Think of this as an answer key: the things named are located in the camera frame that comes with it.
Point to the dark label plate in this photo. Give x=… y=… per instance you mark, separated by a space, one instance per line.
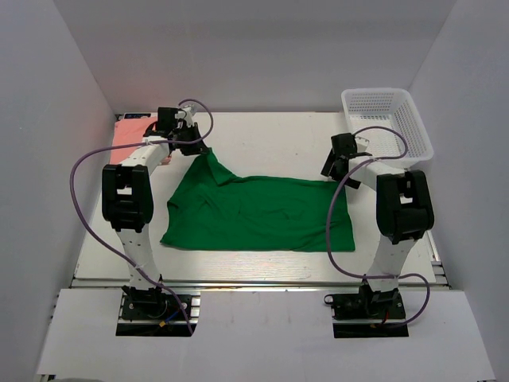
x=136 y=115

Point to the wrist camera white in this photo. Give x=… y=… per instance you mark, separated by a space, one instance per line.
x=361 y=146
x=185 y=114

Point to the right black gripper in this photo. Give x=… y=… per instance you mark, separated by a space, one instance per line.
x=330 y=169

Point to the folded pink t shirt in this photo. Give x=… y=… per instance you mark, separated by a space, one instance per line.
x=128 y=131

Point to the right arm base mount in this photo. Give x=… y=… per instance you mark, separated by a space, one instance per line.
x=363 y=315

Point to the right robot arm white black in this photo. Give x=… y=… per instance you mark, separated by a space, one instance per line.
x=403 y=208

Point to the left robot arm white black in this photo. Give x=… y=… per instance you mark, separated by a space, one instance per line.
x=127 y=199

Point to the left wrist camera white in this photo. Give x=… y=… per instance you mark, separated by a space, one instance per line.
x=185 y=114

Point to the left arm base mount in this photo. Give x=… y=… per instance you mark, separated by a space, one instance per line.
x=151 y=318

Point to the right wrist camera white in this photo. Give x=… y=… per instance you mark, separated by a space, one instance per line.
x=361 y=146

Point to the white plastic mesh basket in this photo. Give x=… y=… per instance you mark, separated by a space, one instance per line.
x=387 y=117

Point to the green t shirt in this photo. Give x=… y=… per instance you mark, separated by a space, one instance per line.
x=212 y=209

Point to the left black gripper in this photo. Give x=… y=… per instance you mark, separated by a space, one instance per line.
x=196 y=148

